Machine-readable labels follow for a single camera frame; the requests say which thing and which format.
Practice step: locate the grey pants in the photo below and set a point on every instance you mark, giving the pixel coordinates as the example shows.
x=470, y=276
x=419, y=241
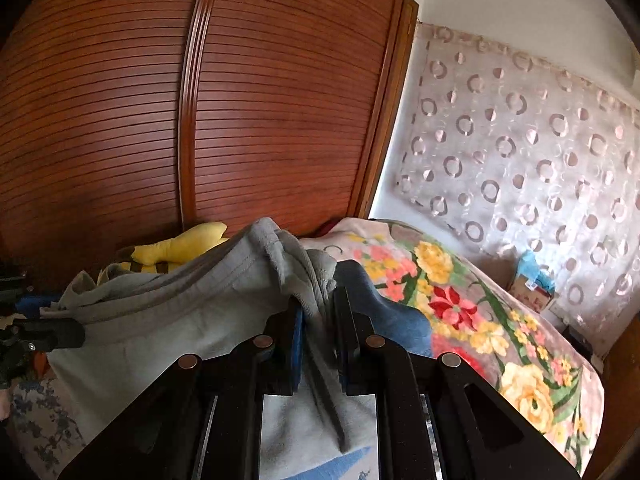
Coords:
x=190, y=310

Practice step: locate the sheer circle-patterned curtain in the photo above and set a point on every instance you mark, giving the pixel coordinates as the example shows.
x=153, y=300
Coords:
x=525, y=160

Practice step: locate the wooden slatted wardrobe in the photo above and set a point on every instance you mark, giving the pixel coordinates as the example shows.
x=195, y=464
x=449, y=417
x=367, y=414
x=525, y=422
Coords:
x=150, y=110

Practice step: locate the folded blue jeans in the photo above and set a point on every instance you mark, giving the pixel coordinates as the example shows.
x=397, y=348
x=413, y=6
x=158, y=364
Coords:
x=395, y=320

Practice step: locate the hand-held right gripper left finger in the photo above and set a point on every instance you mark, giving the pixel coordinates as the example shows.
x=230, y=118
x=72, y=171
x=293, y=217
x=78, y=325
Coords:
x=295, y=340

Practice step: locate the blue floral bed sheet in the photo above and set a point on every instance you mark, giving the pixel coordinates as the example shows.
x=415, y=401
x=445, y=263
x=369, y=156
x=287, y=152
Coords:
x=35, y=420

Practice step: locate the colourful floral blanket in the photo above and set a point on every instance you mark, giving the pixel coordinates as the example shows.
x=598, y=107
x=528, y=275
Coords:
x=475, y=320

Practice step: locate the small box with blue cloth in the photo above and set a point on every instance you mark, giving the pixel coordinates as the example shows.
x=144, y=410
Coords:
x=535, y=280

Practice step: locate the yellow plush toy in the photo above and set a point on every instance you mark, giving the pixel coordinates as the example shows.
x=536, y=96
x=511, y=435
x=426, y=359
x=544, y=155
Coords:
x=175, y=247

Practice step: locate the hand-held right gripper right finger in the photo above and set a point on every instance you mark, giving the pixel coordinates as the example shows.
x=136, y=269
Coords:
x=342, y=340

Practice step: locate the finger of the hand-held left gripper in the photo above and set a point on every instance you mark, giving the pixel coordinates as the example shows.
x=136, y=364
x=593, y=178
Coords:
x=55, y=336
x=42, y=305

